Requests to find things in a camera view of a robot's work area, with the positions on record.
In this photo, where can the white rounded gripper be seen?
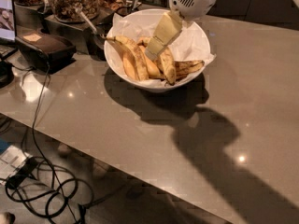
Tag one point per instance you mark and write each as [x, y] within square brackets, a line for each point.
[193, 3]

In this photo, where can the spotted banana left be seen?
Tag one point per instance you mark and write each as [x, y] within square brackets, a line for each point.
[127, 44]

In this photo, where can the brown banana right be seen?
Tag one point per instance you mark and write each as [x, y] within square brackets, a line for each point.
[187, 67]

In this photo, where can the white bowl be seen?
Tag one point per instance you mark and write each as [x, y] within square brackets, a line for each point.
[155, 81]

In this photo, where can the orange yellow banana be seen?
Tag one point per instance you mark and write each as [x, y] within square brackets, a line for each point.
[152, 69]

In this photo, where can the orange banana far left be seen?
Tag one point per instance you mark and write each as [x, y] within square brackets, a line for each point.
[129, 65]

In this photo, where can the white paper liner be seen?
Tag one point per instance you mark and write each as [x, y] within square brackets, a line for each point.
[190, 44]

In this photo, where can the dark tray stand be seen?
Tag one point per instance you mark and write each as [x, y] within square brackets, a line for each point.
[33, 18]

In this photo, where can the glass jar of nuts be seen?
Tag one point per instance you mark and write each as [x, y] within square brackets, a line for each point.
[66, 10]

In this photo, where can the black pouch case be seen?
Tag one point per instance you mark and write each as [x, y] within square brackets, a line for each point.
[46, 53]

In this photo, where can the white power adapter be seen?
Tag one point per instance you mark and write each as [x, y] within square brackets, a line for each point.
[12, 159]

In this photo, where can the white scoop handle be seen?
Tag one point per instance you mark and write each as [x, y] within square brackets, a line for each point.
[85, 18]

